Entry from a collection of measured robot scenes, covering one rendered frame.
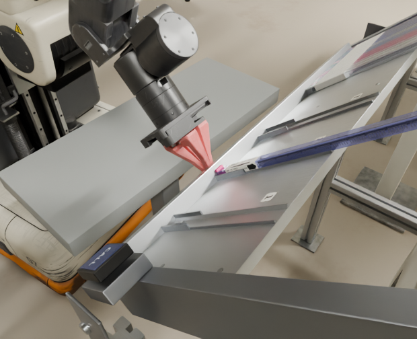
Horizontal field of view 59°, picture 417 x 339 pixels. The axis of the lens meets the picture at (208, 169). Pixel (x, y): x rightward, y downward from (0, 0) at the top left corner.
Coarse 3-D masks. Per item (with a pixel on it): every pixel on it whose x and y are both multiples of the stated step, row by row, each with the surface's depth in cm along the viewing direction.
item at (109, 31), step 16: (80, 0) 44; (96, 0) 42; (112, 0) 42; (128, 0) 45; (80, 16) 46; (96, 16) 44; (112, 16) 44; (128, 16) 49; (96, 32) 46; (112, 32) 47
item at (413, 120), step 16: (416, 112) 31; (368, 128) 34; (384, 128) 32; (400, 128) 31; (416, 128) 31; (304, 144) 40; (320, 144) 38; (336, 144) 36; (352, 144) 35; (256, 160) 46; (272, 160) 43; (288, 160) 42
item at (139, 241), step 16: (288, 96) 64; (304, 96) 67; (272, 112) 61; (288, 112) 63; (256, 128) 58; (240, 144) 56; (224, 160) 53; (208, 176) 51; (192, 192) 49; (176, 208) 47; (144, 224) 45; (160, 224) 46; (128, 240) 43; (144, 240) 44
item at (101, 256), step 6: (108, 246) 36; (114, 246) 35; (120, 246) 34; (102, 252) 36; (108, 252) 34; (90, 258) 36; (96, 258) 35; (102, 258) 34; (84, 264) 36; (90, 264) 34; (96, 264) 33
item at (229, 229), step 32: (384, 64) 55; (320, 96) 61; (352, 96) 50; (384, 96) 45; (288, 128) 53; (320, 128) 46; (352, 128) 40; (320, 160) 37; (224, 192) 46; (256, 192) 39; (288, 192) 35; (192, 224) 42; (224, 224) 36; (256, 224) 32; (160, 256) 39; (192, 256) 34; (224, 256) 31; (256, 256) 29
